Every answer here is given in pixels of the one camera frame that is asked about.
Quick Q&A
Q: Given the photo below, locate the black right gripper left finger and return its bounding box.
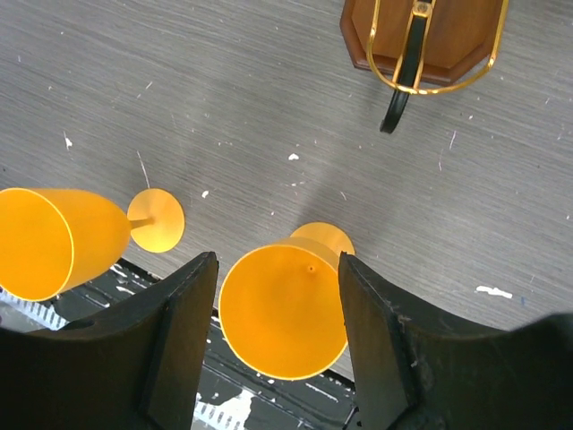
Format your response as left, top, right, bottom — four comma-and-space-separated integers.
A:
1, 252, 218, 429

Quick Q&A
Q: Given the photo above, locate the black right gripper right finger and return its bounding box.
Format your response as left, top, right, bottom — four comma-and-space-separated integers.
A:
338, 254, 572, 429

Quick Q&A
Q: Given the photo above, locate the orange plastic wine glass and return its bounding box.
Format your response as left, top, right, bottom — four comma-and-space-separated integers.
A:
1, 188, 185, 302

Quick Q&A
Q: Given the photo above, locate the gold wire wine glass rack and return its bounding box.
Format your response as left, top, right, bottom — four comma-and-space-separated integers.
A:
339, 0, 509, 133

